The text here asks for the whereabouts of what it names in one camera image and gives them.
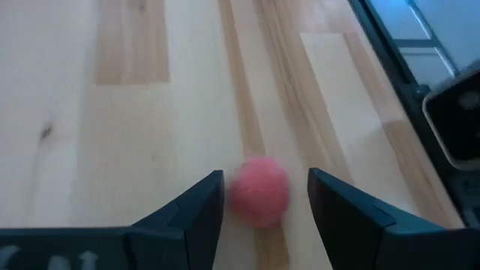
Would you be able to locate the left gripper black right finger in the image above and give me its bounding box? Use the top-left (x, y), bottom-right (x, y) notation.
top-left (307, 167), bottom-right (446, 270)

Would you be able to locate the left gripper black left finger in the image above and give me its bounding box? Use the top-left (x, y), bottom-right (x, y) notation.
top-left (129, 170), bottom-right (226, 270)

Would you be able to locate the pink fuzzy toy ball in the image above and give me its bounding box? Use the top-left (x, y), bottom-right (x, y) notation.
top-left (226, 155), bottom-right (292, 229)

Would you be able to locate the black camera box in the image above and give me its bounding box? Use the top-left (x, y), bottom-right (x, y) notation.
top-left (421, 59), bottom-right (480, 172)

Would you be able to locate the black aluminium table frame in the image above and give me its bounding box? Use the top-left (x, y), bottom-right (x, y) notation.
top-left (346, 0), bottom-right (480, 230)

